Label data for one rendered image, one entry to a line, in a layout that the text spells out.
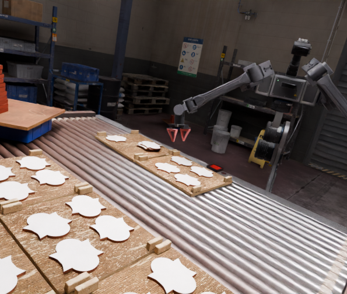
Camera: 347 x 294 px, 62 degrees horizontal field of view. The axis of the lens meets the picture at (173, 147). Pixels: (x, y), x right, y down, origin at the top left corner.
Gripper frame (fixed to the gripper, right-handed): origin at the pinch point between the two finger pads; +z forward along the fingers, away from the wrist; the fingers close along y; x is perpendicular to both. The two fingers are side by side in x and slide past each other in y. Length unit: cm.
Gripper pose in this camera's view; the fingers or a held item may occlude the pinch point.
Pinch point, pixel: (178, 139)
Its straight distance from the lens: 167.2
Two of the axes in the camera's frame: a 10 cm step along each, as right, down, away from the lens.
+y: 6.5, -0.6, 7.6
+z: -0.4, 9.9, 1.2
